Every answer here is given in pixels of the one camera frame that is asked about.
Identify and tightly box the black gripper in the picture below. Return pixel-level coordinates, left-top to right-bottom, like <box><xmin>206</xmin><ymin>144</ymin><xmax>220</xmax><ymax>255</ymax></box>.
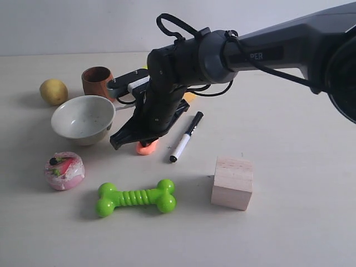
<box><xmin>110</xmin><ymin>80</ymin><xmax>187</xmax><ymax>150</ymax></box>

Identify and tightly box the orange putty lump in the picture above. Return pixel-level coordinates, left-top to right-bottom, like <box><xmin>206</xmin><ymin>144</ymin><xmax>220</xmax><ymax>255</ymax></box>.
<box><xmin>136</xmin><ymin>140</ymin><xmax>159</xmax><ymax>156</ymax></box>

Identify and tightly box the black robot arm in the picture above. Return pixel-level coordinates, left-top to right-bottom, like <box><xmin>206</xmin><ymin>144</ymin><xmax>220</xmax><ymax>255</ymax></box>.
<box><xmin>107</xmin><ymin>3</ymin><xmax>355</xmax><ymax>149</ymax></box>

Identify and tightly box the white ceramic bowl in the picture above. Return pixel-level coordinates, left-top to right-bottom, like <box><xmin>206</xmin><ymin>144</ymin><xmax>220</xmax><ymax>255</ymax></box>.
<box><xmin>51</xmin><ymin>95</ymin><xmax>116</xmax><ymax>146</ymax></box>

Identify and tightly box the black white marker pen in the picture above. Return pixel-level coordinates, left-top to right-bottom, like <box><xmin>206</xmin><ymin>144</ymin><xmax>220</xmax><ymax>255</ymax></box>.
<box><xmin>169</xmin><ymin>111</ymin><xmax>204</xmax><ymax>163</ymax></box>

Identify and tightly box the green bone dog toy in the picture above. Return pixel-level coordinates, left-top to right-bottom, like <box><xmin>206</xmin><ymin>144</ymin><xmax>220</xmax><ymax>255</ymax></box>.
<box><xmin>95</xmin><ymin>179</ymin><xmax>176</xmax><ymax>217</ymax></box>

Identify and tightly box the orange foam wedge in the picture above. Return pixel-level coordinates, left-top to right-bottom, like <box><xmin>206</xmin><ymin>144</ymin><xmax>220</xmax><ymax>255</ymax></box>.
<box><xmin>184</xmin><ymin>92</ymin><xmax>197</xmax><ymax>103</ymax></box>

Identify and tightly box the brown wooden cup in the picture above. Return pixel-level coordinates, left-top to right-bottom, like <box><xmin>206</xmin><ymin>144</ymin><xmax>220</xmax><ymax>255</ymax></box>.
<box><xmin>81</xmin><ymin>66</ymin><xmax>116</xmax><ymax>102</ymax></box>

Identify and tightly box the pink toy cake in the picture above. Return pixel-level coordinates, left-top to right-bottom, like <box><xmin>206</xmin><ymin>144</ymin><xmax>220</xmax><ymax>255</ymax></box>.
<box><xmin>44</xmin><ymin>151</ymin><xmax>85</xmax><ymax>191</ymax></box>

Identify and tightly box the yellow lemon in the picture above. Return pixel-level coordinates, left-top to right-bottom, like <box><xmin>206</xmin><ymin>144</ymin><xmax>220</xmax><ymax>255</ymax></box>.
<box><xmin>39</xmin><ymin>79</ymin><xmax>68</xmax><ymax>106</ymax></box>

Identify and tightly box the light wooden block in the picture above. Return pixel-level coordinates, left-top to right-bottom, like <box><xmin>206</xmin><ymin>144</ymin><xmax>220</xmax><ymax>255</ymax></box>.
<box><xmin>211</xmin><ymin>157</ymin><xmax>254</xmax><ymax>211</ymax></box>

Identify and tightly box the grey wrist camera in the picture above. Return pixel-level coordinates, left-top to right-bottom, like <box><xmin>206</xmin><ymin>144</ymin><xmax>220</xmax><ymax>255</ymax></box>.
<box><xmin>106</xmin><ymin>68</ymin><xmax>149</xmax><ymax>98</ymax></box>

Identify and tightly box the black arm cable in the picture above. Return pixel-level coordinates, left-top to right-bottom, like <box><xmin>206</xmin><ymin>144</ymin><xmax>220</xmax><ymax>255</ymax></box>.
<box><xmin>113</xmin><ymin>13</ymin><xmax>320</xmax><ymax>105</ymax></box>

